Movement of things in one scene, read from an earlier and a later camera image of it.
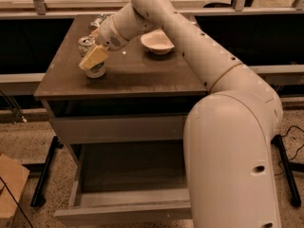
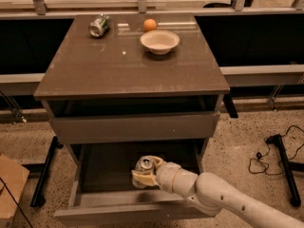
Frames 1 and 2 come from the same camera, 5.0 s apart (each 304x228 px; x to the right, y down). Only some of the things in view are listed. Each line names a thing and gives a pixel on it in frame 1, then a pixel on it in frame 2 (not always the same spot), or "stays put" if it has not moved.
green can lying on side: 99,18 stays put
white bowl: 157,42 stays put
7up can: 85,45 → 143,163
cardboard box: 13,177 stays put
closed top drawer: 80,130 stays put
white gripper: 109,35 → 167,174
